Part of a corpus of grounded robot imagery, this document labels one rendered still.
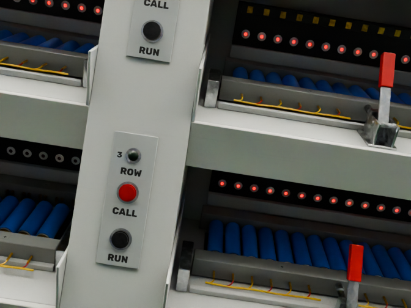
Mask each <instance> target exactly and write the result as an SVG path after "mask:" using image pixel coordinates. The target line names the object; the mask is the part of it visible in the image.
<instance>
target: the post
mask: <svg viewBox="0 0 411 308"><path fill-rule="evenodd" d="M213 2H214V0H180V2H179V9H178V14H177V21H176V30H175V34H174V41H173V46H172V54H171V61H170V63H169V62H162V61H157V60H150V59H142V58H138V57H130V56H127V48H128V40H129V35H130V28H131V19H132V15H133V7H134V3H135V0H105V4H104V9H103V16H102V25H101V30H100V37H99V42H98V50H97V58H96V62H95V70H94V78H93V83H92V90H91V99H90V103H89V111H88V116H87V124H86V132H85V136H84V144H83V152H82V157H81V164H80V172H79V177H78V185H77V190H76V197H75V206H74V210H73V218H72V226H71V231H70V238H69V243H68V251H67V259H66V264H65V271H64V280H63V284H62V292H61V300H60V305H59V308H162V306H163V298H164V293H165V285H166V278H167V275H168V268H169V263H170V259H171V252H172V247H173V243H174V237H175V233H176V227H177V222H178V218H179V211H180V206H181V202H182V196H183V190H184V186H185V183H186V179H187V171H188V166H186V165H185V161H186V156H187V148H188V140H189V135H190V127H191V118H192V113H193V105H194V97H195V92H196V84H197V79H198V71H199V66H200V63H201V59H202V54H203V51H204V47H205V44H206V40H207V36H208V33H209V29H210V21H211V17H212V9H213ZM115 131H121V132H126V133H133V134H141V135H146V136H153V137H158V145H157V153H156V158H155V165H154V173H153V178H152V186H151V190H150V197H149V205H148V210H147V218H146V225H145V230H144V238H143V245H142V249H141V258H140V262H139V269H135V268H127V267H123V266H115V265H107V264H102V263H96V262H95V259H96V255H97V247H98V239H99V234H100V226H101V222H102V214H103V206H104V202H105V194H106V186H107V181H108V174H109V166H110V161H111V154H112V149H113V141H114V134H115Z"/></svg>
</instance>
